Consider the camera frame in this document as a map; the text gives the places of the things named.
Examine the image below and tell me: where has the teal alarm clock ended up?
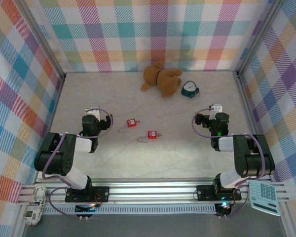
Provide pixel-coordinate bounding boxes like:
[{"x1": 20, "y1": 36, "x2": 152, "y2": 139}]
[{"x1": 181, "y1": 80, "x2": 200, "y2": 99}]

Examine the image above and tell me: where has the brown teddy bear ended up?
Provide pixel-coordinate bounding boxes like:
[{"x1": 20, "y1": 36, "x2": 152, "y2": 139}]
[{"x1": 141, "y1": 61, "x2": 184, "y2": 99}]

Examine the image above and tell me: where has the circuit board with LED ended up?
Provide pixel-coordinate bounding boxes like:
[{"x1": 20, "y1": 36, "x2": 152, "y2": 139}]
[
  {"x1": 75, "y1": 203, "x2": 99, "y2": 214},
  {"x1": 216, "y1": 201, "x2": 232, "y2": 217}
]

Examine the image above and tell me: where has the light blue calculator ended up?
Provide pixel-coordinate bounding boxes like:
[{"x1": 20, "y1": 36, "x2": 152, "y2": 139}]
[{"x1": 248, "y1": 181, "x2": 282, "y2": 217}]

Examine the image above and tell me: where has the aluminium side rail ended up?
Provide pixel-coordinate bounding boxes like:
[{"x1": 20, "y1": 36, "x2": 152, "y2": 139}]
[{"x1": 232, "y1": 71, "x2": 274, "y2": 183}]

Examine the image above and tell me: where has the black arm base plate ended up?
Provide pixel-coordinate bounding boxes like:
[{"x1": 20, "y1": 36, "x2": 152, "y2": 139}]
[
  {"x1": 196, "y1": 184, "x2": 242, "y2": 201},
  {"x1": 65, "y1": 186, "x2": 111, "y2": 203}
]

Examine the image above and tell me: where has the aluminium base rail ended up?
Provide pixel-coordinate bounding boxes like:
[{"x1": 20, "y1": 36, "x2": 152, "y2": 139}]
[{"x1": 16, "y1": 179, "x2": 291, "y2": 206}]

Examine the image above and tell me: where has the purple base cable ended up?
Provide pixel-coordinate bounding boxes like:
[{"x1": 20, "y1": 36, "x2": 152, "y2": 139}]
[
  {"x1": 48, "y1": 187, "x2": 94, "y2": 221},
  {"x1": 218, "y1": 195, "x2": 247, "y2": 220}
]

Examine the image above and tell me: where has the aluminium corner post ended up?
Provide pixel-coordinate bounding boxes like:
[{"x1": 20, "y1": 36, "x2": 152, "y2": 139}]
[
  {"x1": 236, "y1": 0, "x2": 286, "y2": 76},
  {"x1": 14, "y1": 0, "x2": 66, "y2": 80}
]

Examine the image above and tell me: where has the white slotted cable duct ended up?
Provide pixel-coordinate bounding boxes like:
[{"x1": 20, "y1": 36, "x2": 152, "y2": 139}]
[{"x1": 43, "y1": 206, "x2": 218, "y2": 214}]

